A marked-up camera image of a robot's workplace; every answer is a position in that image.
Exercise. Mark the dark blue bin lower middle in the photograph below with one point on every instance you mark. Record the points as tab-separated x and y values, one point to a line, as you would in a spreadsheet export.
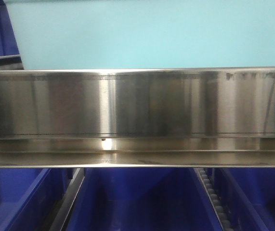
142	199

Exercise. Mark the light blue bin right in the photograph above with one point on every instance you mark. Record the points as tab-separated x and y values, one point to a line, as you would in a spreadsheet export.
113	34

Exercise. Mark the white roller track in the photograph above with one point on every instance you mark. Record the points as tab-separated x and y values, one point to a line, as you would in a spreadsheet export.
213	198

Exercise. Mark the dark blue bin lower right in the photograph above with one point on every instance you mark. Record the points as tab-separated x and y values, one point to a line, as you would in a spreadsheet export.
247	196

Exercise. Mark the dark blue bin lower left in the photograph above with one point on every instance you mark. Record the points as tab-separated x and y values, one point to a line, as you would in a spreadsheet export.
31	197

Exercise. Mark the steel shelf front rail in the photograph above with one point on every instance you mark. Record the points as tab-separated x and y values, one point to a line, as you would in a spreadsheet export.
195	117

